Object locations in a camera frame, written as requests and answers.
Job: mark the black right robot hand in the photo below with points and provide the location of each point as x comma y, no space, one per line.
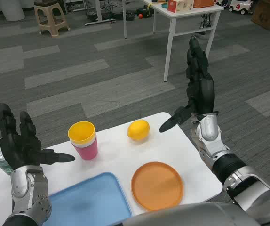
204,91

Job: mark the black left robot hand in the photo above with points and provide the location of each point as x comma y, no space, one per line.
19,148

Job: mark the yellow lemon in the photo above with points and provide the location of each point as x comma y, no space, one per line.
138,130

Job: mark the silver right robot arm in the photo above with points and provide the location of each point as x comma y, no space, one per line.
229,167

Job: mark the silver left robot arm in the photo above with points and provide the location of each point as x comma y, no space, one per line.
29,193

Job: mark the white plastic cup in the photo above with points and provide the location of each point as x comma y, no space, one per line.
83,145

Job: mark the yellow plastic cup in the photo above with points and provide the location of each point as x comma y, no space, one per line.
81,131

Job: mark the pink plastic cup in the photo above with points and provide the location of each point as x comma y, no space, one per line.
87,152

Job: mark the white metal-legged table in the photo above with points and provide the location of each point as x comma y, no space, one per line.
172,26

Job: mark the blue plastic tray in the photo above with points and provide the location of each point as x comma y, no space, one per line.
90,200

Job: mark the orange basket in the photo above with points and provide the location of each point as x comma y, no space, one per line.
203,3

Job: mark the red and white box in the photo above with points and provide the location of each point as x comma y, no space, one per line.
177,5

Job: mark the white toy car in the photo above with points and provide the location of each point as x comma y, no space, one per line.
239,6

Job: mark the teal bowl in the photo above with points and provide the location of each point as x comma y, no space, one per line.
164,5

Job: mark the brown cardboard box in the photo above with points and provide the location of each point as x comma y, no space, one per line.
269,14

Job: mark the orange round plate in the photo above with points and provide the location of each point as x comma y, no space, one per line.
157,186

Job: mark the silver robot chest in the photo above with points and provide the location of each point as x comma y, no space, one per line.
196,215

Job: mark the white desk leg base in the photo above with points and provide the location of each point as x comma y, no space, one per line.
98,14

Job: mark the beige plastic stool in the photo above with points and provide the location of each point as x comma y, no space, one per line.
51,16

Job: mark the white cylindrical column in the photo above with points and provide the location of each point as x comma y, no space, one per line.
12,9

